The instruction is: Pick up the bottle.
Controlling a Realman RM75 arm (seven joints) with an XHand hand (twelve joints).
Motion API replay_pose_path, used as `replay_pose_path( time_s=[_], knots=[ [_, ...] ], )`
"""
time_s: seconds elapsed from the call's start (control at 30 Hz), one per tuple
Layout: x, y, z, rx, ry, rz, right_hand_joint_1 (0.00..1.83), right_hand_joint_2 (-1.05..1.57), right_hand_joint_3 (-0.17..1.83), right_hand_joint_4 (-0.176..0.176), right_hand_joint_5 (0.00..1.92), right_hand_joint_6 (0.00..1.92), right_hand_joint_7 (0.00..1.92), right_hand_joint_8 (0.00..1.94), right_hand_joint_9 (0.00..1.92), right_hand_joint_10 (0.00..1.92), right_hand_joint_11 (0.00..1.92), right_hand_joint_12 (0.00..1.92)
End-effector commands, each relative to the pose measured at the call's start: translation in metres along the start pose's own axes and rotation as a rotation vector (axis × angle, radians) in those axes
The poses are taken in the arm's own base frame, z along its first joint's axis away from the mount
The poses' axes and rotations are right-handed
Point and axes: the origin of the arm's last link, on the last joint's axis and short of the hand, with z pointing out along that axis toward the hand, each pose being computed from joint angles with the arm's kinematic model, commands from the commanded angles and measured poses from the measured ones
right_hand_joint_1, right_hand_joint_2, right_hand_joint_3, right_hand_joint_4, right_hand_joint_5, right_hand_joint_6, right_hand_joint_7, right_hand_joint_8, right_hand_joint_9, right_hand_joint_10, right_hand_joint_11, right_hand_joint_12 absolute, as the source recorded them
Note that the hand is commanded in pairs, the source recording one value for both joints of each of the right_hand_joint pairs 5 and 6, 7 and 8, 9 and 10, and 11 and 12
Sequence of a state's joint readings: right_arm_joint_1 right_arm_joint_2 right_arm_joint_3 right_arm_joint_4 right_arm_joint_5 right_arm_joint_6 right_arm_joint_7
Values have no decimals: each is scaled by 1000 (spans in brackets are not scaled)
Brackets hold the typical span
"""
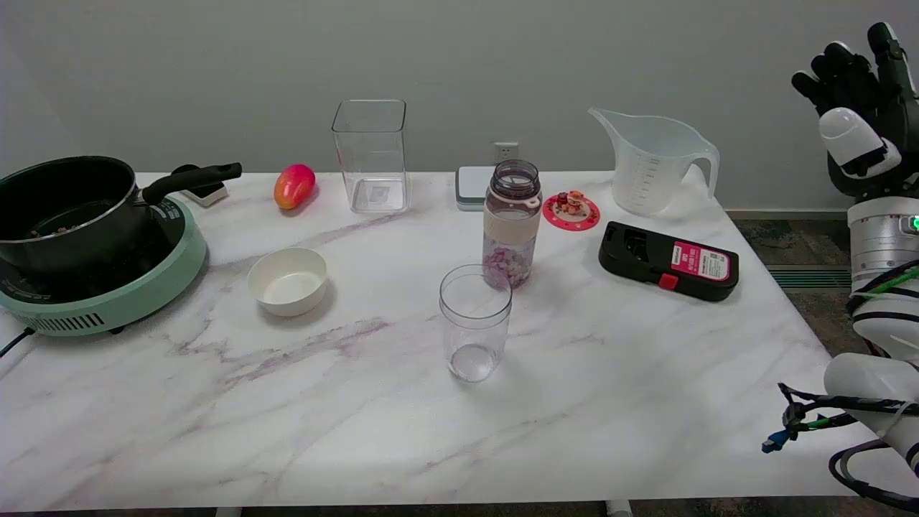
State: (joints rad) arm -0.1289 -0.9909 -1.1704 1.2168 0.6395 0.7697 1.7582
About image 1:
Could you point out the white bowl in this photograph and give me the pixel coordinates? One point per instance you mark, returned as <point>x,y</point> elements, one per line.
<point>287,281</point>

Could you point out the white table leg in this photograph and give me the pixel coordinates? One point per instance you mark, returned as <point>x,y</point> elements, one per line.
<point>619,509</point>
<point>228,513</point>

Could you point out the green induction cooker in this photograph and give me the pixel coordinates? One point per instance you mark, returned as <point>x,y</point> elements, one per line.
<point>129,298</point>

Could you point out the red coaster with figurines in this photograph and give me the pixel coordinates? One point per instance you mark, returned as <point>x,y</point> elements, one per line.
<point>572,212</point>

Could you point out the red yellow mango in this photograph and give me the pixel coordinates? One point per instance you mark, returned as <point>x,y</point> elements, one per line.
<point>294,186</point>

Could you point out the clear square container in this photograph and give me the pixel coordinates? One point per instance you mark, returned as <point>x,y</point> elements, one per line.
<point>372,158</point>

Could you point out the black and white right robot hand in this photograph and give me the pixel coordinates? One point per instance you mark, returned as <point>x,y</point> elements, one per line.
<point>858,140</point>

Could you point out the white wall outlet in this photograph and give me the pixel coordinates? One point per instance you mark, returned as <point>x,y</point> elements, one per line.
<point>506,151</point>

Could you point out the grey-white square box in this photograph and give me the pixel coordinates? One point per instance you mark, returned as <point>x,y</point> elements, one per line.
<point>470,188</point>

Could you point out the black device with pink label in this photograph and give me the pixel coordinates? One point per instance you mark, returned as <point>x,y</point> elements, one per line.
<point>668,262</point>

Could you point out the clear measuring jug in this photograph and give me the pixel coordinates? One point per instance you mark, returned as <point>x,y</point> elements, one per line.
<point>650,169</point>

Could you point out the floor vent grille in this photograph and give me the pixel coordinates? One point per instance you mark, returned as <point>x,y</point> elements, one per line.
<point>811,277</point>

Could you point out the clear bottle with beige band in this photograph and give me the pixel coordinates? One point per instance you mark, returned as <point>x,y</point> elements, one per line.
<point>511,228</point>

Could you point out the clear plastic cup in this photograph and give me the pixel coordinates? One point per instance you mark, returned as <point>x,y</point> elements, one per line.
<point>474,327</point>

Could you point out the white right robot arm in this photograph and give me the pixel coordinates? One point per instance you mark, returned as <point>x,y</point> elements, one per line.
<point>879,237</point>

